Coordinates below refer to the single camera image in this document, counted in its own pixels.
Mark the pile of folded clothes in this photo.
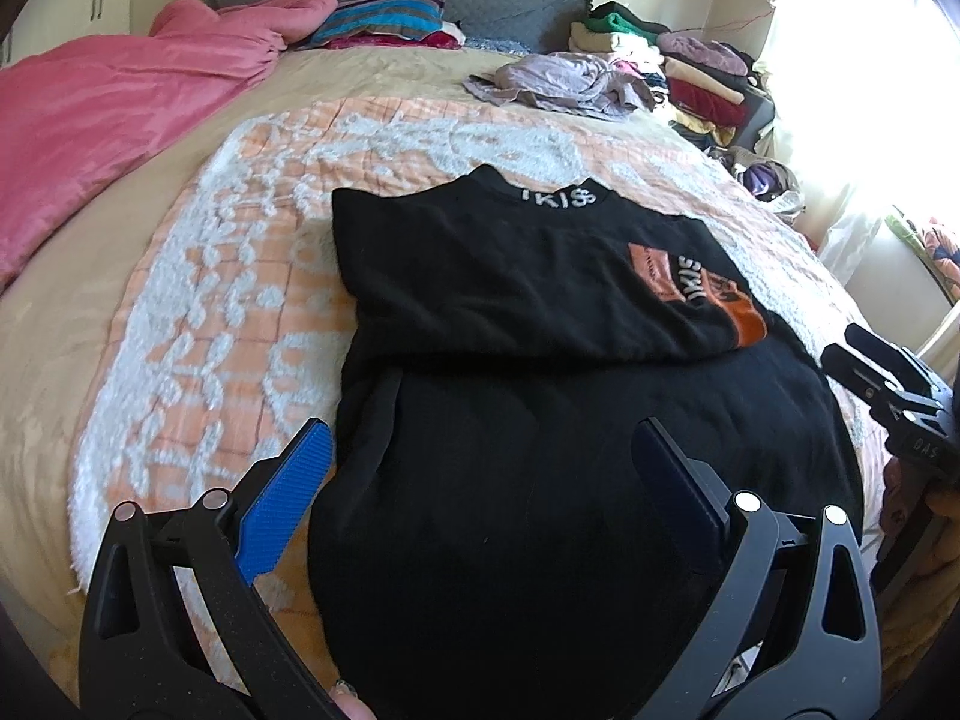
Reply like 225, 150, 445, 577
570, 1, 758, 151

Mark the black sweater with orange cuffs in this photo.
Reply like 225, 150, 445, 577
307, 165, 863, 720

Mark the white sheer curtain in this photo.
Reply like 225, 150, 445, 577
757, 0, 960, 256

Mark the person's left hand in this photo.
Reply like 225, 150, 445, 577
330, 679, 377, 720

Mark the orange and white chenille blanket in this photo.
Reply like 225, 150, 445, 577
67, 97, 875, 601

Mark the striped pillow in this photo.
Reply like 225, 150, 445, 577
304, 0, 445, 50

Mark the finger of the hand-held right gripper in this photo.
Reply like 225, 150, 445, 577
845, 324, 950, 391
821, 343, 908, 410

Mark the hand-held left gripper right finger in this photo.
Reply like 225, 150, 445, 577
626, 418, 882, 720

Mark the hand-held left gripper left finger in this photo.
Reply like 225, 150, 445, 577
79, 420, 346, 720

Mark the person's right hand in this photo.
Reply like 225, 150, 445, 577
879, 457, 960, 541

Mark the floral printed cloth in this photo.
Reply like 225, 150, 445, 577
885, 206, 960, 293

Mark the crumpled mauve garment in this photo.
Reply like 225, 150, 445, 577
465, 52, 661, 121

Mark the heap of crumpled purple clothes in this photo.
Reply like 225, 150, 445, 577
720, 146, 805, 205

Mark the white wardrobe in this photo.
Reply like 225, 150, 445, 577
0, 0, 211, 68

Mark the pink duvet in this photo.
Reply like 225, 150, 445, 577
0, 0, 338, 290

